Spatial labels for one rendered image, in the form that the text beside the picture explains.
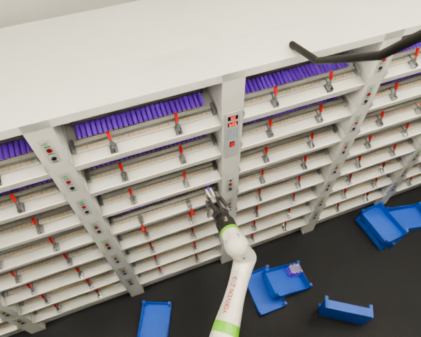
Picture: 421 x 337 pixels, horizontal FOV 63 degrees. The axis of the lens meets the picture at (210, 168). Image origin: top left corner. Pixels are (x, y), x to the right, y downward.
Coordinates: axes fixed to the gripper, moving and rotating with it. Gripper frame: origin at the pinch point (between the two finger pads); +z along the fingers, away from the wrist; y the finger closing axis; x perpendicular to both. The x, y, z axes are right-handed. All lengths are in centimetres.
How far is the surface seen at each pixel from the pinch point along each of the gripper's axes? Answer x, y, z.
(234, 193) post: 7.6, -13.9, 2.2
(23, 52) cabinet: -80, 60, 28
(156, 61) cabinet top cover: -75, 13, 2
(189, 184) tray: -11.0, 10.0, 0.1
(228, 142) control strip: -35.9, -9.8, -7.0
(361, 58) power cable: -84, -37, -47
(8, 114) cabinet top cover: -73, 66, -7
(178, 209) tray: 7.9, 17.6, 3.9
